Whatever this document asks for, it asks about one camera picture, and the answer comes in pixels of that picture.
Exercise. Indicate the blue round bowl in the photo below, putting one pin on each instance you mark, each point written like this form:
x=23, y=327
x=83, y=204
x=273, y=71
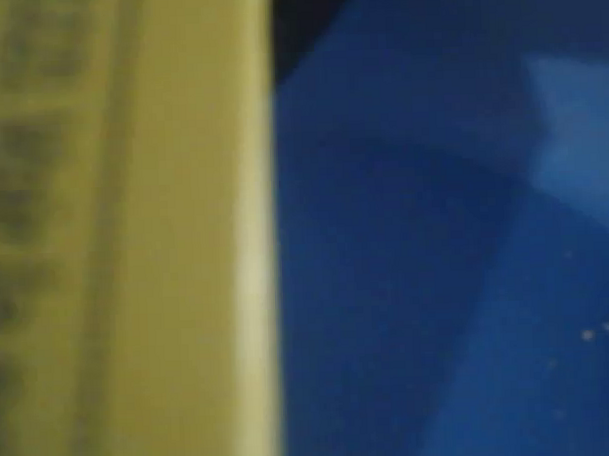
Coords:
x=411, y=284

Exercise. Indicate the yellow rectangular block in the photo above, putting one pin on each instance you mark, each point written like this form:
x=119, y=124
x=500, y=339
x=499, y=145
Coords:
x=160, y=243

